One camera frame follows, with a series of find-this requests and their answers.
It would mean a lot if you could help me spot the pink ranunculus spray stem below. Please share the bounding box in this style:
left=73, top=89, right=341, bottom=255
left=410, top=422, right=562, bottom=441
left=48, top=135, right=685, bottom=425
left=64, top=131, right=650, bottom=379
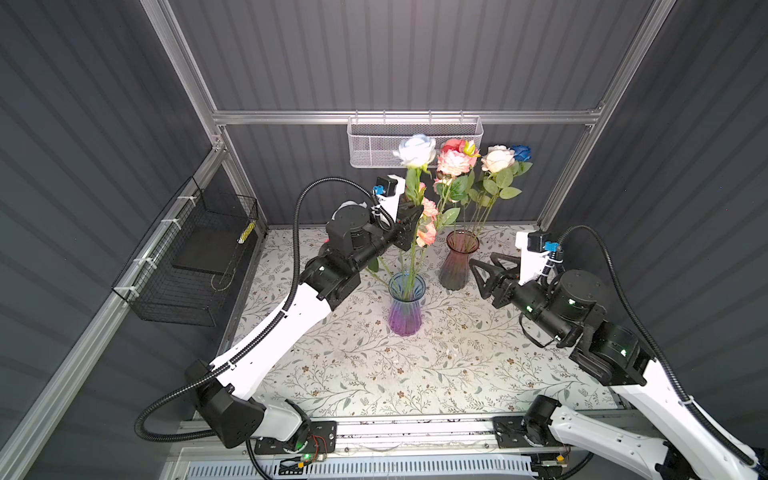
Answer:
left=411, top=182, right=439, bottom=274

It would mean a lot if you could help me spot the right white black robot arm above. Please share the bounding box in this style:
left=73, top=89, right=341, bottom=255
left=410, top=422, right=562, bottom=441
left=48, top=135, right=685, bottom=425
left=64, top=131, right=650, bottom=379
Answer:
left=470, top=254, right=767, bottom=479

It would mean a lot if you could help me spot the pink red glass vase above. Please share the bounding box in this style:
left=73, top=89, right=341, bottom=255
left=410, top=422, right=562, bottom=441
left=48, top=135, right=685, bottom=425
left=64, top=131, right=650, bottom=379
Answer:
left=438, top=230, right=480, bottom=291

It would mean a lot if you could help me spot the yellow green marker pen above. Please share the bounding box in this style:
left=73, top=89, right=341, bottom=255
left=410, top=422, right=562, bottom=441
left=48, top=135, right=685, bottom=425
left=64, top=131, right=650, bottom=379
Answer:
left=237, top=221, right=256, bottom=244

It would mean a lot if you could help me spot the light pink rose stem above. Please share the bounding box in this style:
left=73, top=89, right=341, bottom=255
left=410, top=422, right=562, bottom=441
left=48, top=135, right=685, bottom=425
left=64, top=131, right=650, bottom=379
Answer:
left=434, top=150, right=476, bottom=232

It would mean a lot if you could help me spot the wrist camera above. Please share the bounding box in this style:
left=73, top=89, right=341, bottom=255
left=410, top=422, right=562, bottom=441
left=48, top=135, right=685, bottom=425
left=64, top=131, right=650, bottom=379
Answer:
left=373, top=174, right=406, bottom=220
left=515, top=230, right=562, bottom=285

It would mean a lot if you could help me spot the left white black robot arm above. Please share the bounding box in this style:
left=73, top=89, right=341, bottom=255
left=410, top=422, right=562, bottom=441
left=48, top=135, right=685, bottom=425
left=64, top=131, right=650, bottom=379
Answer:
left=185, top=203, right=423, bottom=449

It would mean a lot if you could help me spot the left black corrugated cable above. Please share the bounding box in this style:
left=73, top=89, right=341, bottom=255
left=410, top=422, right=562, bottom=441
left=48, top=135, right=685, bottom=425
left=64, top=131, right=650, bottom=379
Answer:
left=133, top=176, right=385, bottom=444

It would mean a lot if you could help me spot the magenta rose stem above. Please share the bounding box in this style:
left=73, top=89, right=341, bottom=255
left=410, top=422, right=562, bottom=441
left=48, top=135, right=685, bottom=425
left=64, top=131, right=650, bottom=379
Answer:
left=318, top=239, right=389, bottom=278

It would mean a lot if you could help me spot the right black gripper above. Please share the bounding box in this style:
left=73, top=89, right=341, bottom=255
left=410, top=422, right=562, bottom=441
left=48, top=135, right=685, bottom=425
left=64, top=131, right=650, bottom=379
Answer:
left=468, top=249, right=567, bottom=346

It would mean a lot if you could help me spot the black corrugated cable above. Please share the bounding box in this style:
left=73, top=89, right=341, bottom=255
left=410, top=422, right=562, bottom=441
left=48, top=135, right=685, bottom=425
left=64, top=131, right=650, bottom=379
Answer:
left=133, top=176, right=385, bottom=444
left=548, top=224, right=768, bottom=475

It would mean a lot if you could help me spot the right black corrugated cable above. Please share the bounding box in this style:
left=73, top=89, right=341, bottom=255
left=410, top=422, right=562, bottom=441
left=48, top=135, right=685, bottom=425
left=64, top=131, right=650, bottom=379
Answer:
left=548, top=224, right=768, bottom=475

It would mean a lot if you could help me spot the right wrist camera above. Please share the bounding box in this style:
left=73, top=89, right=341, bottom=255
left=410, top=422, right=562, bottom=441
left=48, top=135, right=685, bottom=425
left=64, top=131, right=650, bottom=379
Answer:
left=515, top=230, right=562, bottom=285

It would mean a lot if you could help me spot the pale blue white rose stem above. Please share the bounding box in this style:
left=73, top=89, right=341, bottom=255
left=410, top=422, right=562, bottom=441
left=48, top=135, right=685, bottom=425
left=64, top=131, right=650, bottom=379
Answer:
left=394, top=134, right=436, bottom=274

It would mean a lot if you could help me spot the white wire mesh basket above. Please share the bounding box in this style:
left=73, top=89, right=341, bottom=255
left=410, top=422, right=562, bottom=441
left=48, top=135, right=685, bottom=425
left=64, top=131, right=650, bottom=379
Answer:
left=346, top=115, right=484, bottom=169

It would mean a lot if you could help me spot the blue purple glass vase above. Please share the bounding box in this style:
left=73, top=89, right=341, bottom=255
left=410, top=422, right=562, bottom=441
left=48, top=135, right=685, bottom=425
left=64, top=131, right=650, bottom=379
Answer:
left=388, top=272, right=427, bottom=337

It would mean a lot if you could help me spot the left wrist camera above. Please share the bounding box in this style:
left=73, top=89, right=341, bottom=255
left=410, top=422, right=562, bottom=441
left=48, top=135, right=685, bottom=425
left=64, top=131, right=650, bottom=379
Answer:
left=373, top=174, right=406, bottom=220

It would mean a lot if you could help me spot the coral pink rose stem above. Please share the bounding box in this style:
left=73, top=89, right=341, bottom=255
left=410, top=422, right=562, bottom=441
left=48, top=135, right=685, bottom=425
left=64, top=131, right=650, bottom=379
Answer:
left=441, top=138, right=480, bottom=158

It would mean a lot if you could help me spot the black wire mesh basket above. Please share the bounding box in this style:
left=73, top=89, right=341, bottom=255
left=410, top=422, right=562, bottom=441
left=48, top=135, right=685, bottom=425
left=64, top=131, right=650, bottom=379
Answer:
left=113, top=181, right=260, bottom=327

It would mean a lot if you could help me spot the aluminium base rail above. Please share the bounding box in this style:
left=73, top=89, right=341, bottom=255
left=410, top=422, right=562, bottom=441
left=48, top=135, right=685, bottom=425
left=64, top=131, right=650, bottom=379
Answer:
left=160, top=413, right=583, bottom=479

